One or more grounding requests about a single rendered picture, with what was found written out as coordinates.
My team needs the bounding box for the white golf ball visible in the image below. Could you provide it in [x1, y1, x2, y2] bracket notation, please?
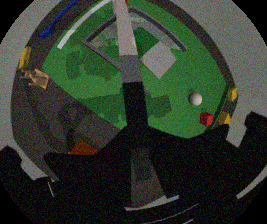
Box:
[190, 93, 202, 105]

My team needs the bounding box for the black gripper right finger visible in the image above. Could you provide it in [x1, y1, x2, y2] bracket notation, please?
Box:
[149, 124, 230, 198]

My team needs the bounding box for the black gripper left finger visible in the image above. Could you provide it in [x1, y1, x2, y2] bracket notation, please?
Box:
[44, 127, 132, 206]

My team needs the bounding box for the green putting mat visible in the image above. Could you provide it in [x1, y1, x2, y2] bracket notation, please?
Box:
[41, 0, 226, 139]

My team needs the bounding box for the white flat bar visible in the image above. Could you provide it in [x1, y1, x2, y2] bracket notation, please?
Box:
[57, 0, 110, 49]

